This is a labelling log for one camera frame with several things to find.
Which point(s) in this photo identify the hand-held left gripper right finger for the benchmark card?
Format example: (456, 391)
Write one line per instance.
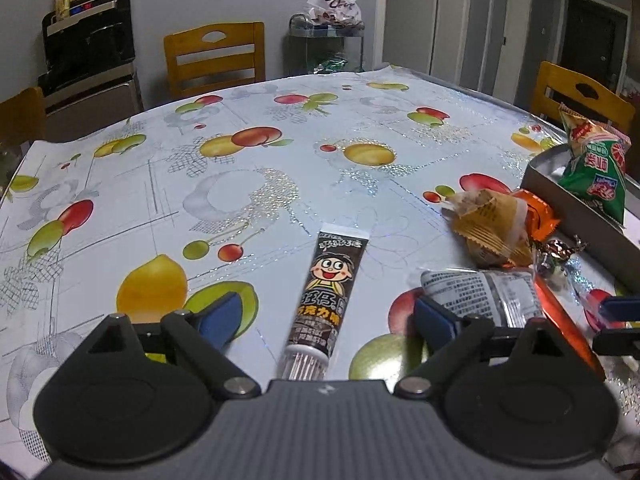
(432, 321)

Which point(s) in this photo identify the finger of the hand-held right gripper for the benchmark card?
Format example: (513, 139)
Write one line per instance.
(620, 306)

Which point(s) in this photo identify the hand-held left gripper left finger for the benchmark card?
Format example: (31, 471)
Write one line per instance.
(220, 314)

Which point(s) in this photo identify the long orange snack packet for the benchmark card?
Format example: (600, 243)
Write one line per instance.
(565, 332)

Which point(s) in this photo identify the metal tray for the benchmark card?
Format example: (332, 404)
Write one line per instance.
(575, 220)

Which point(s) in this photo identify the brown cartoon snack tube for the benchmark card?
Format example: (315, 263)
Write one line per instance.
(325, 285)

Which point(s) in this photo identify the yellow-brown pastry packet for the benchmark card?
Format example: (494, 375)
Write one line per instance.
(492, 230)

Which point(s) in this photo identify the red wrapped candy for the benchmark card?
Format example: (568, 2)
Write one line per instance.
(591, 306)

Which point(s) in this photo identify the shiny wrapped candy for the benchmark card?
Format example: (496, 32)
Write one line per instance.
(555, 252)

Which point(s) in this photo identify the orange striped snack packet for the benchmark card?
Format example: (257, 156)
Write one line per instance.
(540, 215)

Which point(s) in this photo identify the green snack bag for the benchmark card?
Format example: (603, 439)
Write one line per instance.
(595, 170)

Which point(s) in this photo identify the fruit print tablecloth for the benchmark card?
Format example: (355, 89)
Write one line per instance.
(300, 150)

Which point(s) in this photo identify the wooden chair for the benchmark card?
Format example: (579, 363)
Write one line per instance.
(20, 115)
(580, 95)
(215, 57)

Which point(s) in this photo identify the dark door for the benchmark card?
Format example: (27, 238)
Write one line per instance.
(595, 45)

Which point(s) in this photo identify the green packets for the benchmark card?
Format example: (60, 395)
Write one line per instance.
(330, 65)

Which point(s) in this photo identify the glass storage rack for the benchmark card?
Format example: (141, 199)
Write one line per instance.
(325, 47)

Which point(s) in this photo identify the white door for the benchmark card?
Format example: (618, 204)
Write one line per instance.
(410, 15)
(452, 20)

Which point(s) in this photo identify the black water dispenser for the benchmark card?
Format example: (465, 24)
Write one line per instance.
(87, 40)

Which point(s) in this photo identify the white plastic bag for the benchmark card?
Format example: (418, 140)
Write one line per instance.
(332, 5)

